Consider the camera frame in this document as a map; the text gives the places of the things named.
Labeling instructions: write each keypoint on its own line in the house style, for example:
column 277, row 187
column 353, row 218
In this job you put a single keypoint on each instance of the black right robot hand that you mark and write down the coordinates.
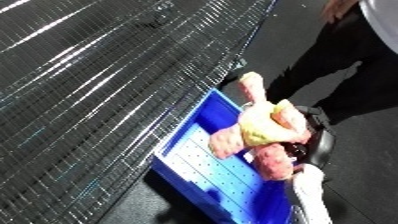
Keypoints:
column 320, row 146

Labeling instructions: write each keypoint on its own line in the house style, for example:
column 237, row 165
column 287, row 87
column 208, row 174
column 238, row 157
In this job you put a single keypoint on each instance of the person's hand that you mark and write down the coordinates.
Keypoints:
column 337, row 8

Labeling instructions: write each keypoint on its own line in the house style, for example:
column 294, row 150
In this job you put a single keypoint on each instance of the pink yellow blue soft toy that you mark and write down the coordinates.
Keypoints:
column 260, row 130

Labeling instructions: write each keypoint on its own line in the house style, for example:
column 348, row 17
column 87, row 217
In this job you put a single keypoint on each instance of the pale right robot forearm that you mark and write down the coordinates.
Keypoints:
column 308, row 200

